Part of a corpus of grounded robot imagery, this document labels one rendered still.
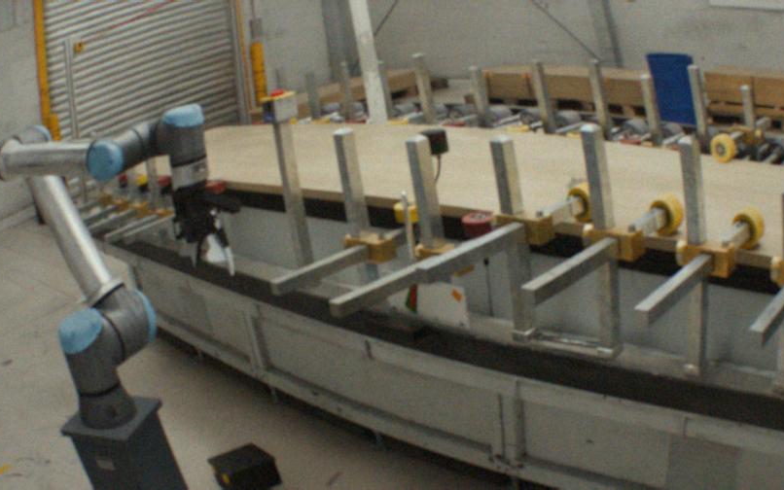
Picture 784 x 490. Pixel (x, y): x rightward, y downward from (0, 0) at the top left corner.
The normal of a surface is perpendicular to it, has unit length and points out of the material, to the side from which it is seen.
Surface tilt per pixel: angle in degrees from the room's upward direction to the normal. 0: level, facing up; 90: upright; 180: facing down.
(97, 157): 90
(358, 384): 90
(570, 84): 90
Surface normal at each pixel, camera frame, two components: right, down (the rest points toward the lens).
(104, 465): -0.22, 0.32
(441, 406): -0.75, 0.30
